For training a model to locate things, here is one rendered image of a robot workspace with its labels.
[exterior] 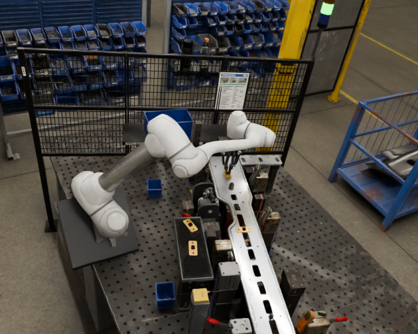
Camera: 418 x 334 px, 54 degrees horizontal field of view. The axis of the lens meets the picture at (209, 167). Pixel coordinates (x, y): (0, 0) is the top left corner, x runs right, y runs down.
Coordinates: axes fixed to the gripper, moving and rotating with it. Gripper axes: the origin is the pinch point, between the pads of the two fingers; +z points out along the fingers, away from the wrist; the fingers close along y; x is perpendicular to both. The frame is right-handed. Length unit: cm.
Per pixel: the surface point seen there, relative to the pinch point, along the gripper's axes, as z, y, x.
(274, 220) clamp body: 2.1, 18.1, -43.2
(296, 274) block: 2, 19, -80
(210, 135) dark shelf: 2.0, -4.4, 39.6
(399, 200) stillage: 67, 170, 33
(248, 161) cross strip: 5.1, 17.5, 13.8
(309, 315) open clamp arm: -5, 14, -106
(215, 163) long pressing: 4.9, -5.2, 12.1
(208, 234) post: -5, -23, -58
